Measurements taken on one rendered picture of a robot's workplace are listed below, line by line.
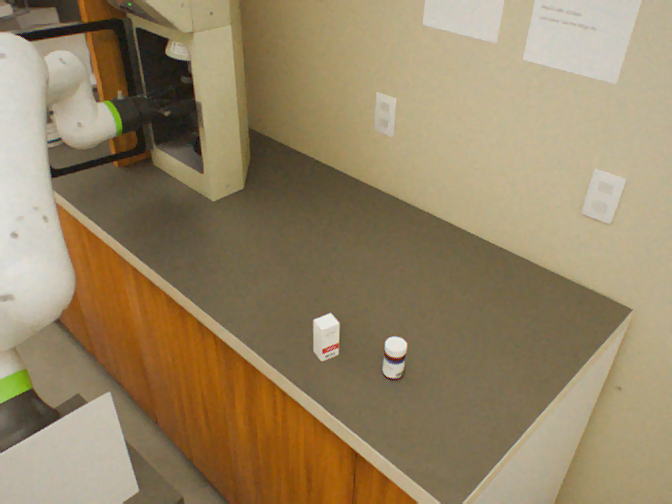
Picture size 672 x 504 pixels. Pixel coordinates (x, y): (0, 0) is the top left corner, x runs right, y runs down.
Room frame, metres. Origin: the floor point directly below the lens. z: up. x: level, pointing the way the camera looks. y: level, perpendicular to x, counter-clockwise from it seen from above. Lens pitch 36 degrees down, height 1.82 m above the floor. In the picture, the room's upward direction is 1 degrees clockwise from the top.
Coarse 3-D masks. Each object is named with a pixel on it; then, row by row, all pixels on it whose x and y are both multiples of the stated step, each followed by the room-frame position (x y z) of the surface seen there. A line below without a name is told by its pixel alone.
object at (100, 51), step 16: (96, 32) 1.61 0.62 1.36; (112, 32) 1.64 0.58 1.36; (48, 48) 1.54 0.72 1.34; (64, 48) 1.56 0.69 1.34; (80, 48) 1.58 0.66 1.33; (96, 48) 1.61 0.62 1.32; (112, 48) 1.63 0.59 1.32; (96, 64) 1.60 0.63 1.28; (112, 64) 1.63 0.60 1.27; (96, 80) 1.60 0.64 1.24; (112, 80) 1.62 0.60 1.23; (96, 96) 1.59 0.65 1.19; (112, 96) 1.62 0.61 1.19; (128, 96) 1.65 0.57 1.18; (48, 128) 1.50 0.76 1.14; (48, 144) 1.50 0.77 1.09; (64, 144) 1.52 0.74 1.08; (112, 144) 1.60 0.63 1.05; (128, 144) 1.63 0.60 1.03; (64, 160) 1.51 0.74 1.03; (80, 160) 1.54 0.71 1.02
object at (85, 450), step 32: (64, 416) 0.65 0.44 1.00; (96, 416) 0.53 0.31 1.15; (32, 448) 0.47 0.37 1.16; (64, 448) 0.50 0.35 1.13; (96, 448) 0.52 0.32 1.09; (0, 480) 0.44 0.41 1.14; (32, 480) 0.46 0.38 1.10; (64, 480) 0.49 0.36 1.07; (96, 480) 0.51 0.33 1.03; (128, 480) 0.54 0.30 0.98
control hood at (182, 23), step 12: (132, 0) 1.45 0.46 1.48; (144, 0) 1.38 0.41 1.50; (156, 0) 1.40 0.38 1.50; (168, 0) 1.42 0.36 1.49; (180, 0) 1.44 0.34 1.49; (156, 12) 1.41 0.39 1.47; (168, 12) 1.41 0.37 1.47; (180, 12) 1.44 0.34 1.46; (168, 24) 1.45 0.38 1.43; (180, 24) 1.43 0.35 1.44
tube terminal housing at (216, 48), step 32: (192, 0) 1.46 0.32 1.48; (224, 0) 1.53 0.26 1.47; (160, 32) 1.57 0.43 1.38; (192, 32) 1.46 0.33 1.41; (224, 32) 1.52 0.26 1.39; (192, 64) 1.47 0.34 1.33; (224, 64) 1.52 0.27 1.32; (224, 96) 1.51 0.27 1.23; (224, 128) 1.50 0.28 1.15; (160, 160) 1.65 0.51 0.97; (224, 160) 1.49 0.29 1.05; (224, 192) 1.49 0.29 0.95
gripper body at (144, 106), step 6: (138, 96) 1.50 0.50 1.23; (138, 102) 1.47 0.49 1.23; (144, 102) 1.48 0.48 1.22; (150, 102) 1.53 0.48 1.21; (138, 108) 1.46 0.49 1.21; (144, 108) 1.47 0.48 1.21; (150, 108) 1.48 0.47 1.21; (156, 108) 1.49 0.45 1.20; (162, 108) 1.50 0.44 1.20; (144, 114) 1.47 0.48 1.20; (150, 114) 1.48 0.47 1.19; (156, 114) 1.49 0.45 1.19; (144, 120) 1.47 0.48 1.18; (150, 120) 1.48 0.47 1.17
